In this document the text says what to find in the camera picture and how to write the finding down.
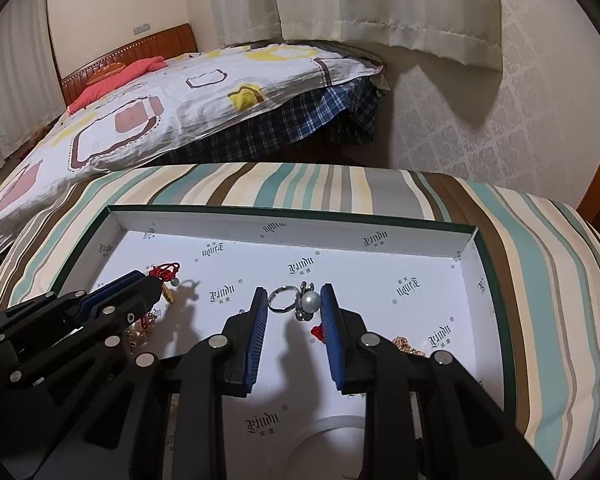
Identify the coral pillow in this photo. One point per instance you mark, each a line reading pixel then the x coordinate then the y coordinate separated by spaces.
pixel 120 80

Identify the red knotted tassel pendant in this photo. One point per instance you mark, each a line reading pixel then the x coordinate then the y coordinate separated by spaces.
pixel 164 272

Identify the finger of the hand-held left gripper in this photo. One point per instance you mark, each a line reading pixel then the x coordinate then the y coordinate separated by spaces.
pixel 110 290
pixel 130 305

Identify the bed with patterned quilt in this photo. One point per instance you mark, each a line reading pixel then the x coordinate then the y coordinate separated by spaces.
pixel 205 110

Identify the white printed cardboard box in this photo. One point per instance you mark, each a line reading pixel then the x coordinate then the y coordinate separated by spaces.
pixel 355 265

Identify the narrow cream curtain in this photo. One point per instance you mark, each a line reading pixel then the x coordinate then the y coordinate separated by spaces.
pixel 240 0

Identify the small red knot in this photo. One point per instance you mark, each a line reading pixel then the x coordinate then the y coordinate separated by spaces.
pixel 318 332

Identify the white jade bangle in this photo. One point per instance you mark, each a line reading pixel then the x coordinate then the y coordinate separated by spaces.
pixel 330 424

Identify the wall socket strip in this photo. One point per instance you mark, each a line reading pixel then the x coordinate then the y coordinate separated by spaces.
pixel 141 28

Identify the sheer striped curtain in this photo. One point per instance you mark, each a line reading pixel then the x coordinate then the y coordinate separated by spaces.
pixel 15 85

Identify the wooden headboard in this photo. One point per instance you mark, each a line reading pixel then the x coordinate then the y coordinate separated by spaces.
pixel 155 42

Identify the blue plaid bed sheet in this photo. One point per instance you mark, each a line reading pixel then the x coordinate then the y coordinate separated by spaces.
pixel 280 120

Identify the orange pillow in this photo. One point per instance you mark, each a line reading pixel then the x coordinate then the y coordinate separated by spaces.
pixel 105 74

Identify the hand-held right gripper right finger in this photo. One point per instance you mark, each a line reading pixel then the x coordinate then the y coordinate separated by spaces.
pixel 331 340

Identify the gold jewelry piece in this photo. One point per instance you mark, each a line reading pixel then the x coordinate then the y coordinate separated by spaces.
pixel 410 347

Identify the wide cream curtain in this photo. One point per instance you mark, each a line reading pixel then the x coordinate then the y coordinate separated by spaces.
pixel 380 0

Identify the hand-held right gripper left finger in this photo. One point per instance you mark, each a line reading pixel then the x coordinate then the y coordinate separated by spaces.
pixel 258 340

